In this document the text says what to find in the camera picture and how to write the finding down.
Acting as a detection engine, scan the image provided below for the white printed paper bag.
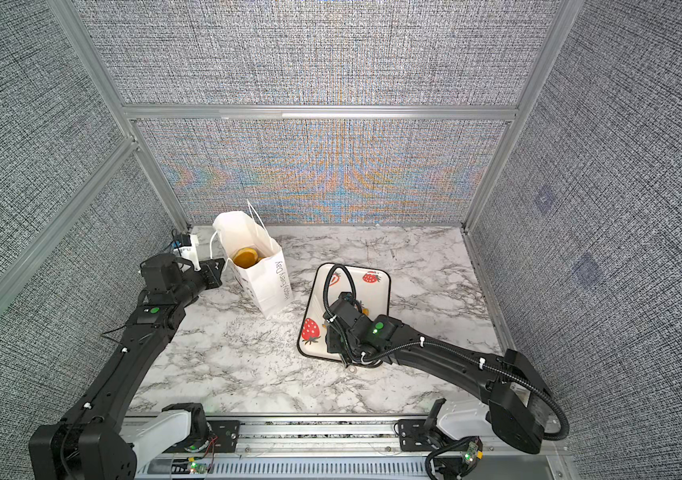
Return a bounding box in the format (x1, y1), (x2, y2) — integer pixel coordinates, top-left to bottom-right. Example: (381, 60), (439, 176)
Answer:
(212, 201), (293, 317)

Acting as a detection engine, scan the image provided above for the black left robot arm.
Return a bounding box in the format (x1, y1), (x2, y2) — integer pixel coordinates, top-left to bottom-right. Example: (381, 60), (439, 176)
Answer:
(28, 253), (226, 479)

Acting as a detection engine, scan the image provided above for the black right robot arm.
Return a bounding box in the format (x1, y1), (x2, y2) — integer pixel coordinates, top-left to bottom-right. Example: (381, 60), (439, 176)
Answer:
(323, 298), (551, 454)

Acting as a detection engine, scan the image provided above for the white strawberry tray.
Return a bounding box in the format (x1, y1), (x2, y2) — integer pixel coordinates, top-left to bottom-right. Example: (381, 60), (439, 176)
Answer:
(297, 262), (391, 363)

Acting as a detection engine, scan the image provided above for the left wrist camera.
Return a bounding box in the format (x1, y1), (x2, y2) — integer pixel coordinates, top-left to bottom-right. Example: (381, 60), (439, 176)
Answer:
(171, 233), (200, 271)

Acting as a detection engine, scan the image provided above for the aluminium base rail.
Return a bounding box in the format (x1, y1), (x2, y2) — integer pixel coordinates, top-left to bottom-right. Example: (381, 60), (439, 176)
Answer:
(136, 413), (579, 479)

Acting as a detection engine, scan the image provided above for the black corrugated cable hose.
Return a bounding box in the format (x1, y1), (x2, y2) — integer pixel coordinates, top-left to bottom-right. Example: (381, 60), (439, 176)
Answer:
(322, 263), (571, 480)

